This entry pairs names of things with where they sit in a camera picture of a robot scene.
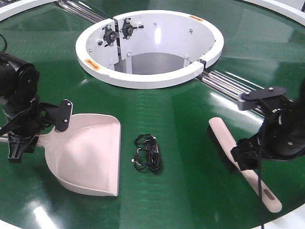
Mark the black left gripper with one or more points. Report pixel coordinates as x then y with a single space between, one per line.
25 124

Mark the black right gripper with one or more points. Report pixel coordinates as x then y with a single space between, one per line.
272 102

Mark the pink plastic dustpan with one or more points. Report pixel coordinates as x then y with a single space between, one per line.
86 157

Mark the pink hand brush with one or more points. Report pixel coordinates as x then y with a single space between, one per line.
224 144

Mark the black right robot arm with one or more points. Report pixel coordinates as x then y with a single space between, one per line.
293 120

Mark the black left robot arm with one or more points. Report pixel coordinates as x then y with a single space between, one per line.
18 83

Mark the steel rollers right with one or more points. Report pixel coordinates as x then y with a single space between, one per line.
227 83

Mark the steel rollers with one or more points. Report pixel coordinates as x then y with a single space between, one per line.
227 83
80 10

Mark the orange warning sticker front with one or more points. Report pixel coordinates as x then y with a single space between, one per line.
92 64

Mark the orange warning sticker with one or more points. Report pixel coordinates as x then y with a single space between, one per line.
196 18
92 64

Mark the black bearing left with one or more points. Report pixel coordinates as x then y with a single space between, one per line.
109 36

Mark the black bearing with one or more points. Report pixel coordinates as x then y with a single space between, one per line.
127 29
109 36

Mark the orange warning sticker back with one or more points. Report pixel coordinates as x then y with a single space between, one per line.
196 18

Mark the white outer rim left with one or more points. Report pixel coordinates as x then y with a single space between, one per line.
9 9

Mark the white rim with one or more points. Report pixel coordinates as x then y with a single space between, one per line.
9 9
281 8

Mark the steel rollers top left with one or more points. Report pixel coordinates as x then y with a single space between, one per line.
80 10

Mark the white outer rim right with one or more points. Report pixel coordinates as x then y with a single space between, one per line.
281 8

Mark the black bearing right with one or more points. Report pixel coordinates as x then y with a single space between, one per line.
127 29

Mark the white inner ring guard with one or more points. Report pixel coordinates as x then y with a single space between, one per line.
171 49

